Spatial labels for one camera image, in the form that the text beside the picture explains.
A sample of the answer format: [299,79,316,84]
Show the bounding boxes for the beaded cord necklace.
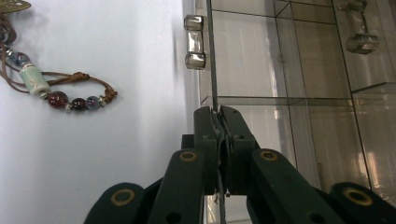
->
[0,0,119,113]

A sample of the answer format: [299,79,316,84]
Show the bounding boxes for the white table mat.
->
[0,0,206,224]

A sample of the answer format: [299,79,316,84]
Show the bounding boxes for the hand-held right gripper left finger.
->
[181,105,225,195]

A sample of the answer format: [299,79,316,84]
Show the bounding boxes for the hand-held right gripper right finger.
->
[219,105,260,195]

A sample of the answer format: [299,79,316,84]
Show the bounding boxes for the clear acrylic drawer box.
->
[181,0,396,224]

